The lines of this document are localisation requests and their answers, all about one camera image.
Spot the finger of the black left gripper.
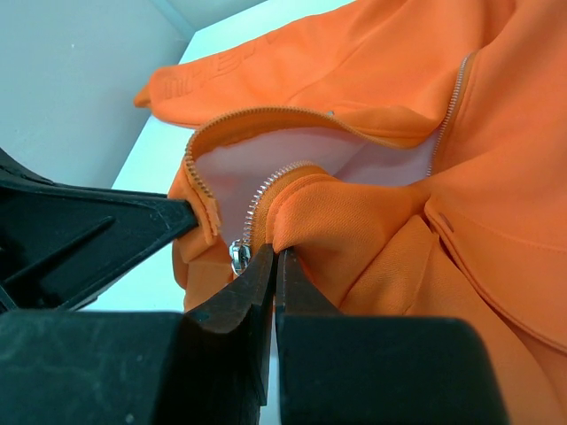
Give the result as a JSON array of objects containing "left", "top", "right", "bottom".
[{"left": 1, "top": 152, "right": 198, "bottom": 313}]

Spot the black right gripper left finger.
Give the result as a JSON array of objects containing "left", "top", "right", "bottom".
[{"left": 1, "top": 245, "right": 274, "bottom": 424}]

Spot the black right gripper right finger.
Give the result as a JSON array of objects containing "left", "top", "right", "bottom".
[{"left": 276, "top": 249, "right": 508, "bottom": 424}]

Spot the clear zipper pull tab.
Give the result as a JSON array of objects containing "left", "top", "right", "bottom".
[{"left": 229, "top": 239, "right": 252, "bottom": 276}]

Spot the orange zip-up jacket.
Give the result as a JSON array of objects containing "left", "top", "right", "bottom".
[{"left": 134, "top": 1, "right": 566, "bottom": 424}]

